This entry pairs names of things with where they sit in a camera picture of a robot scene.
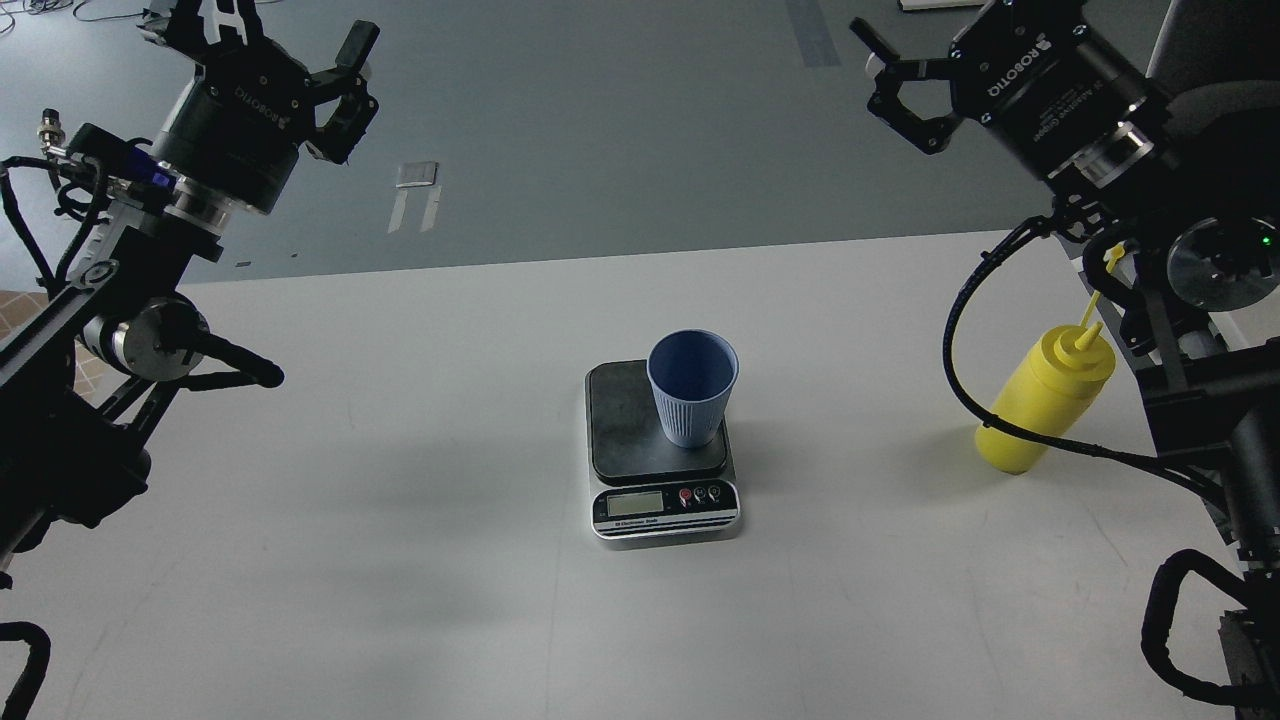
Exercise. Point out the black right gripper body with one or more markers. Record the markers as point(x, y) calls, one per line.
point(1057, 94)

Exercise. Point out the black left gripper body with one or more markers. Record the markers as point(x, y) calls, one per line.
point(238, 126)

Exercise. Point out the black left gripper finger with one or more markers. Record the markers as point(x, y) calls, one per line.
point(338, 105)
point(227, 37)

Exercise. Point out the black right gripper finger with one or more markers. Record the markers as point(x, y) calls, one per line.
point(890, 72)

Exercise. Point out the yellow squeeze bottle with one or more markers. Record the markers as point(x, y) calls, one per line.
point(1057, 381)

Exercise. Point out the blue ribbed cup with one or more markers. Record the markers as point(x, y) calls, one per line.
point(692, 374)

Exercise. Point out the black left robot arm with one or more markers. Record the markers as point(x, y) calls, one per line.
point(113, 223)

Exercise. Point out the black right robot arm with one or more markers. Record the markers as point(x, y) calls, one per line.
point(1166, 180)

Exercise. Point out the digital kitchen scale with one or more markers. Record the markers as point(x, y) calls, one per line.
point(643, 490)

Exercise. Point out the grey office chair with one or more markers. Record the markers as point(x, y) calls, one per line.
point(1214, 59)

